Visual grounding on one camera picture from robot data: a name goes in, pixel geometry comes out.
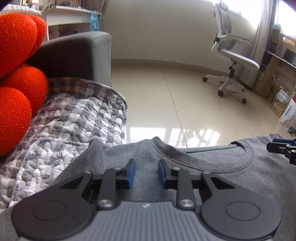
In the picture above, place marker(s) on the white paper bag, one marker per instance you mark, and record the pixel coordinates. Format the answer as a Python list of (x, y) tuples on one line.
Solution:
[(288, 118)]

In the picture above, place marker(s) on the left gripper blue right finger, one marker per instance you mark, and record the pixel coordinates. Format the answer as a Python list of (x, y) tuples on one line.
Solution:
[(180, 180)]

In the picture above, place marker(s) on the orange flower cushion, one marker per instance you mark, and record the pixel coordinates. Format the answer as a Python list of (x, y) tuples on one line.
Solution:
[(23, 87)]

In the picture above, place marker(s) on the white grey office chair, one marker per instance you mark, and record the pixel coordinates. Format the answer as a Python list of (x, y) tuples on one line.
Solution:
[(223, 43)]

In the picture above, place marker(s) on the wooden shelf right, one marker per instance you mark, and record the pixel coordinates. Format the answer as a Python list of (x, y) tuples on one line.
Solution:
[(276, 77)]

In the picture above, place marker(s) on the grey t-shirt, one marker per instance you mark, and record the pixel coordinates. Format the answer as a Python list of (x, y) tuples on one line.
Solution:
[(152, 191)]

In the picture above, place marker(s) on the white pillow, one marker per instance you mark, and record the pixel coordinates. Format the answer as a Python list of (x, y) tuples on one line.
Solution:
[(12, 8)]

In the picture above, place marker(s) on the grey sofa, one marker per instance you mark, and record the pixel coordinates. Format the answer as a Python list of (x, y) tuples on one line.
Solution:
[(84, 55)]

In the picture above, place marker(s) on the blue hanging bag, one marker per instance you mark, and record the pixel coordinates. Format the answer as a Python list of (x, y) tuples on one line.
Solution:
[(94, 22)]

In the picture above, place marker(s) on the white desk shelf unit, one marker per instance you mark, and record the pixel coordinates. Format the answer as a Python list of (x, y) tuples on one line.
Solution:
[(62, 17)]

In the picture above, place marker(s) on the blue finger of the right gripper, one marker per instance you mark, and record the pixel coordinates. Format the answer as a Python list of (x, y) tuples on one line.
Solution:
[(281, 144)]

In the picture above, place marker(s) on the grey white checkered quilt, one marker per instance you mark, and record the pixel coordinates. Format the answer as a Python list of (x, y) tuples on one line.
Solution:
[(75, 111)]

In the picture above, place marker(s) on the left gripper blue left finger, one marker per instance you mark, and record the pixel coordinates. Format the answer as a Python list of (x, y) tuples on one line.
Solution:
[(111, 181)]

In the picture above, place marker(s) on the grey curtain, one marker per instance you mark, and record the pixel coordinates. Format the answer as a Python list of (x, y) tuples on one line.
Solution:
[(262, 36)]

